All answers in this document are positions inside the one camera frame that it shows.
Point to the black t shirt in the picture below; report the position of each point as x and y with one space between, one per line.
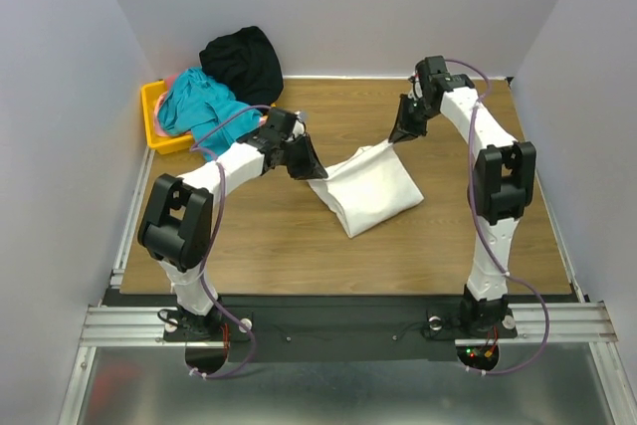
247 63

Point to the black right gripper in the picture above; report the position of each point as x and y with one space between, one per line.
415 107

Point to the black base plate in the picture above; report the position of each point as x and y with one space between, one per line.
304 329

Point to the aluminium frame rail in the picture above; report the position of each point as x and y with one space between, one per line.
569 379

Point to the yellow plastic bin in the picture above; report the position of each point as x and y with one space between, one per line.
150 94

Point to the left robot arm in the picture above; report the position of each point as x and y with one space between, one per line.
183 213

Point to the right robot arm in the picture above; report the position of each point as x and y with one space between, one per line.
501 172

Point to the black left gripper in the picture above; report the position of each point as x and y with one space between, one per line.
311 168

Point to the white t shirt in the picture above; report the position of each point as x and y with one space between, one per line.
367 189

